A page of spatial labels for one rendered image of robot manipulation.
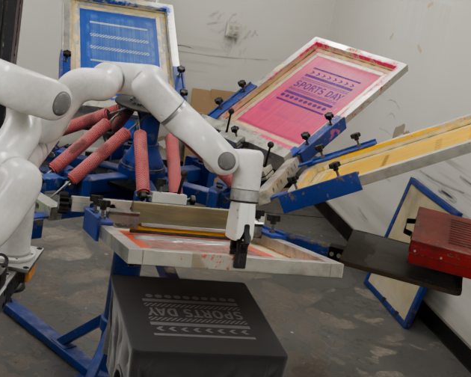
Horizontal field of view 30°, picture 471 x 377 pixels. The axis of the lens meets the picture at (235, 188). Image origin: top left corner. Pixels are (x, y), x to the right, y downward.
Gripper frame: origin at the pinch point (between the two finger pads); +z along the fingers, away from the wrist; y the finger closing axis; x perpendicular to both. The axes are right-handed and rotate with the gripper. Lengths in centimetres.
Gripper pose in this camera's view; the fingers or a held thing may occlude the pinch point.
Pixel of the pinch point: (237, 259)
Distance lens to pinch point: 231.1
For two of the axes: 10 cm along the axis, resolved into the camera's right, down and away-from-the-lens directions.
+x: 9.5, 0.9, 2.9
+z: -1.1, 9.9, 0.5
